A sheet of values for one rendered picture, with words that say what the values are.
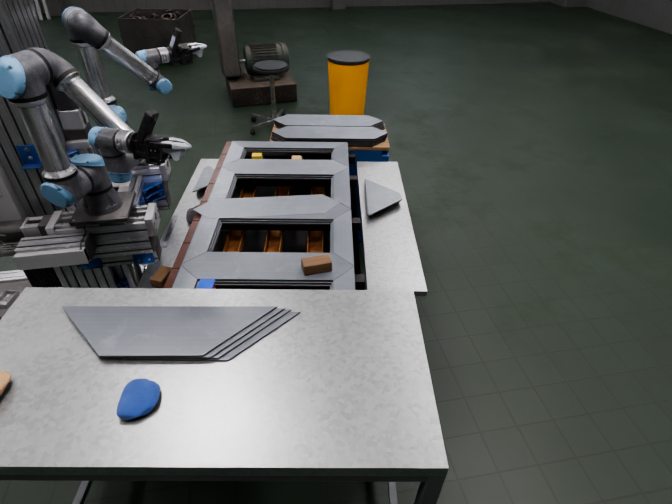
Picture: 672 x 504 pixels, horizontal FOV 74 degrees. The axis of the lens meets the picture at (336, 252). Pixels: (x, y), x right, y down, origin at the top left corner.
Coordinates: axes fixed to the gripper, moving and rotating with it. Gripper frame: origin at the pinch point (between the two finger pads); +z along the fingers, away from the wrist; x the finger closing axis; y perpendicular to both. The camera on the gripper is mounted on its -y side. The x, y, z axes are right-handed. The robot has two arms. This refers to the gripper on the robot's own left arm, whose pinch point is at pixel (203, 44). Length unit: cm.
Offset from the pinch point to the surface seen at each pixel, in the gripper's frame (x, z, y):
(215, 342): 161, -71, 17
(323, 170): 64, 38, 53
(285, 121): -7, 56, 62
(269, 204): 78, -5, 51
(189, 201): 28, -30, 75
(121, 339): 145, -93, 19
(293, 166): 50, 26, 55
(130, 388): 163, -96, 16
